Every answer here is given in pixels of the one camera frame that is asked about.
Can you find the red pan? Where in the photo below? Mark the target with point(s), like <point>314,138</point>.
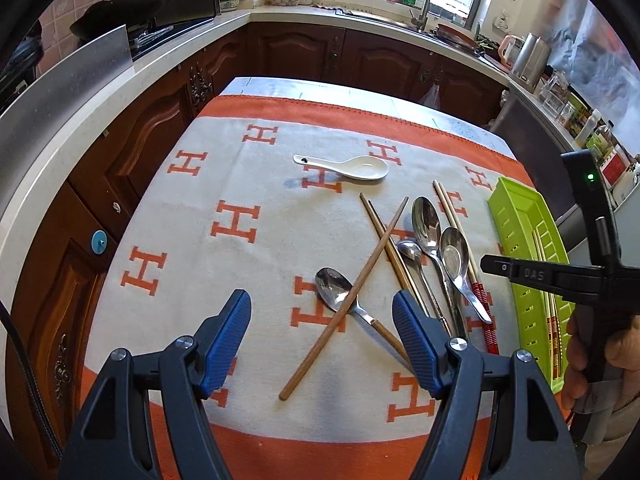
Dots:
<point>455,34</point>

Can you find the grey cabinet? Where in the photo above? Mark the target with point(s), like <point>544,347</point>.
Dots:
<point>530,140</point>

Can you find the white plastic bottle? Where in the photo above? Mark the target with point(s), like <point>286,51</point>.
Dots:
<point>587,127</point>

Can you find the small steel spoon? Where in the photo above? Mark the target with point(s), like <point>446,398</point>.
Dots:
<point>409,250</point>

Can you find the kitchen sink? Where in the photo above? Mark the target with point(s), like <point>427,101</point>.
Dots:
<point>385,17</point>

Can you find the large steel spoon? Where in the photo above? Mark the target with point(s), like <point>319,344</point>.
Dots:
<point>425,222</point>

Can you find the stainless steel sheet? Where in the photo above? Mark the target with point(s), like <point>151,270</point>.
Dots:
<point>60,85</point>

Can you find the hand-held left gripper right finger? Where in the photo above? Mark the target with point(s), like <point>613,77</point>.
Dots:
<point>420,345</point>

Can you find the clear oil bottle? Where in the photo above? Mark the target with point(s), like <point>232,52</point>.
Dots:
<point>600,140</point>

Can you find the green plastic tray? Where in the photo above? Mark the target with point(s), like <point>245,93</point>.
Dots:
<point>515,220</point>

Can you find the green label jar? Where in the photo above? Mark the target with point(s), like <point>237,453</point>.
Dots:
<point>576,112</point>

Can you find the black wok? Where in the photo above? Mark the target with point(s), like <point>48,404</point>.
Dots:
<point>110,22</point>

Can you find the bamboo chopstick dark pattern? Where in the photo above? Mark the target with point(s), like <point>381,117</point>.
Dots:
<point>381,221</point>
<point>375,220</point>

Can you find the blue round knob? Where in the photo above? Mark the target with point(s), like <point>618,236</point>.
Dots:
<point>99,242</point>

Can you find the hanging plastic bag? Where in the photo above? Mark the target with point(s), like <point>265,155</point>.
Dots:
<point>429,97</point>

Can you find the white chopstick red patterned end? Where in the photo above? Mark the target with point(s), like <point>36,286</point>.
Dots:
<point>553,335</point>

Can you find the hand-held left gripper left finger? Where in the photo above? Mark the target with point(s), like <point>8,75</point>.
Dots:
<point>227,340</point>

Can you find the light printed table cover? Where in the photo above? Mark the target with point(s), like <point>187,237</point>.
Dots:
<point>300,87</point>

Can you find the white ceramic spoon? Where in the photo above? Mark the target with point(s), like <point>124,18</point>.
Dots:
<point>360,167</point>

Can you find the pink white kettle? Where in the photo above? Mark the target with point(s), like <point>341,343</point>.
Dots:
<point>506,52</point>

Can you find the grey refrigerator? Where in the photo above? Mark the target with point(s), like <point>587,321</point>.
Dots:
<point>631,220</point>

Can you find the dark wooden kitchen cabinets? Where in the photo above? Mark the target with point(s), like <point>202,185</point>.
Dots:
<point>300,50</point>

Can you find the brown wooden chopstick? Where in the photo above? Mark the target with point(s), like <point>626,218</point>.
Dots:
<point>310,355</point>

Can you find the gas stove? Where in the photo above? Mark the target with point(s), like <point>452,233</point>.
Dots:
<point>170,32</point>

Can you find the steel kettle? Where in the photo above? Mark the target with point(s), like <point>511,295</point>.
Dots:
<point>530,62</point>

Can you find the black countertop cooker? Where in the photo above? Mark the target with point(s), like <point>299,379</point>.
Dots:
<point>22,65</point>

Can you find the glass jar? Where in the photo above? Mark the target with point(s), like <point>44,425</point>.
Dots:
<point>552,92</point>

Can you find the red package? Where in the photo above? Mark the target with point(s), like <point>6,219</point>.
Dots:
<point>615,165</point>

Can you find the person's right hand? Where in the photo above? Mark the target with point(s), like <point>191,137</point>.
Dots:
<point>577,355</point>

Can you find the orange grey printed blanket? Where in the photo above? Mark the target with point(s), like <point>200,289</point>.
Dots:
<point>175,220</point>

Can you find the printed wall covering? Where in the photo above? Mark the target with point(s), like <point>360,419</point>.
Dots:
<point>595,50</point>

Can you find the steel faucet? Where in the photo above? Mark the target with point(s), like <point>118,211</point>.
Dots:
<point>422,10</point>

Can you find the person's right forearm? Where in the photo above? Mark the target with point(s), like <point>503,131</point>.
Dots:
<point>625,440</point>

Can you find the wide steel soup spoon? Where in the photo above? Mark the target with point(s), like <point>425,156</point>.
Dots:
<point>452,255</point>

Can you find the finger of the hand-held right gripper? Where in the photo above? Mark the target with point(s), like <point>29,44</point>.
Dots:
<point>530,274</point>

